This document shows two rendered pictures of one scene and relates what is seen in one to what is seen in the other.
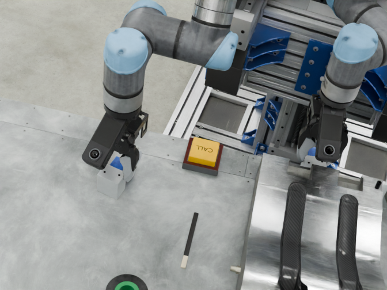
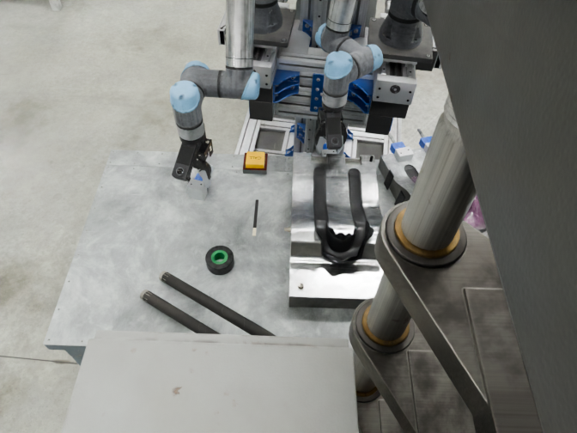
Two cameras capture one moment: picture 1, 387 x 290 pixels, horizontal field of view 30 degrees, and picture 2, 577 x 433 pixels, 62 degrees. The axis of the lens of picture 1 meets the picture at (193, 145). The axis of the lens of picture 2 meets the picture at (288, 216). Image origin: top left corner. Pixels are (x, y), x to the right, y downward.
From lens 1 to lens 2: 0.09 m
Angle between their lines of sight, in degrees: 5
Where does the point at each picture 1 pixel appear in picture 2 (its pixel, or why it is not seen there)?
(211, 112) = (262, 140)
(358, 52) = (340, 70)
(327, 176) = (337, 160)
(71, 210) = (173, 213)
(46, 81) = (150, 142)
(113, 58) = (177, 103)
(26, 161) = (139, 188)
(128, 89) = (192, 122)
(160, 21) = (204, 73)
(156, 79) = (223, 126)
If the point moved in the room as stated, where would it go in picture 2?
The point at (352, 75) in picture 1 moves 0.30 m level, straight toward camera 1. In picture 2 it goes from (340, 87) to (321, 161)
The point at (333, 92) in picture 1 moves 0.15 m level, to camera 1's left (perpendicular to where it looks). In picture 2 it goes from (331, 101) to (279, 101)
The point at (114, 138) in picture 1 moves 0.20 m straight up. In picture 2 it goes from (191, 158) to (179, 102)
